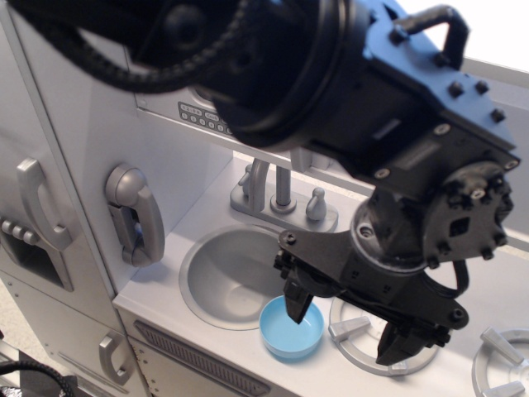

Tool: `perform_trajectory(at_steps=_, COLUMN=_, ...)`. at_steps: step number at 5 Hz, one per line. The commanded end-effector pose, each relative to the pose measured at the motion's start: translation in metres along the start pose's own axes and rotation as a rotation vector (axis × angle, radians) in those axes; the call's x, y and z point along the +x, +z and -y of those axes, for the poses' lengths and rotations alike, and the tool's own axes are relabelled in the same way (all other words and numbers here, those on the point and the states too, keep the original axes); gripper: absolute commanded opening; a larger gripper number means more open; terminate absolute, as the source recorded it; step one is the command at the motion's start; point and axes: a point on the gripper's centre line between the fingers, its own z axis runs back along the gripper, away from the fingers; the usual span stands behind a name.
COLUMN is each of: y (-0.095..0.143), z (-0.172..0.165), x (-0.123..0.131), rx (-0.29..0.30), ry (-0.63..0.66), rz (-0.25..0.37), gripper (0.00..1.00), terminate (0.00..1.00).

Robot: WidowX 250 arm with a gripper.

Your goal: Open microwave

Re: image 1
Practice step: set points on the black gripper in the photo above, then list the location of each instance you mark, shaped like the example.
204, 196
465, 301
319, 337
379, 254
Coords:
379, 265

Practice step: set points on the white microwave door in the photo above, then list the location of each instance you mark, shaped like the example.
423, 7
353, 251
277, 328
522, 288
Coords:
189, 107

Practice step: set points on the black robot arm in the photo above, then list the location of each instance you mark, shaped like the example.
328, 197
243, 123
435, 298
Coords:
364, 82

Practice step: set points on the left silver stove burner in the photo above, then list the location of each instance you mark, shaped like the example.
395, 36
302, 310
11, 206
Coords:
357, 333

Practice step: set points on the silver stove burner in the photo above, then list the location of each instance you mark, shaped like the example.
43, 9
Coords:
357, 333
500, 366

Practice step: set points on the light blue plastic bowl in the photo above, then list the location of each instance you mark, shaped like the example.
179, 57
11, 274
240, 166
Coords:
286, 339

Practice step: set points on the dark grey oven vent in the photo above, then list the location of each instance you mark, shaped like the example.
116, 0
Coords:
207, 365

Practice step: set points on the round silver sink basin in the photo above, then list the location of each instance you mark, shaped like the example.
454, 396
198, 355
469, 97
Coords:
228, 276

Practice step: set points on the grey toy faucet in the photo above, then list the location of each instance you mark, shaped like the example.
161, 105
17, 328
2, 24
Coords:
276, 203

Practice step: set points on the right silver stove burner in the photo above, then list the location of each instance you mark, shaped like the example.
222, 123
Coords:
500, 366

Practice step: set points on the white toy fridge cabinet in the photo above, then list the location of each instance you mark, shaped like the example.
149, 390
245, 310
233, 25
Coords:
68, 325

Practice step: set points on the grey ice dispenser panel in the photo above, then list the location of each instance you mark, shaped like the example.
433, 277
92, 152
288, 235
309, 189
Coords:
27, 250

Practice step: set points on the grey toy wall phone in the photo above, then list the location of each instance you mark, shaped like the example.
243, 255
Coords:
135, 215

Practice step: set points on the grey fridge lower handle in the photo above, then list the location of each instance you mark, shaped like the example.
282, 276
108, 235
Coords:
115, 361

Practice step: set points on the grey fridge handle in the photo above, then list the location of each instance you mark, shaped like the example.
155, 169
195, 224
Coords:
30, 178
115, 361

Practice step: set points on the grey fridge upper handle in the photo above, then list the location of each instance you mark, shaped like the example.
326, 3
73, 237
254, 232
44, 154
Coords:
30, 178

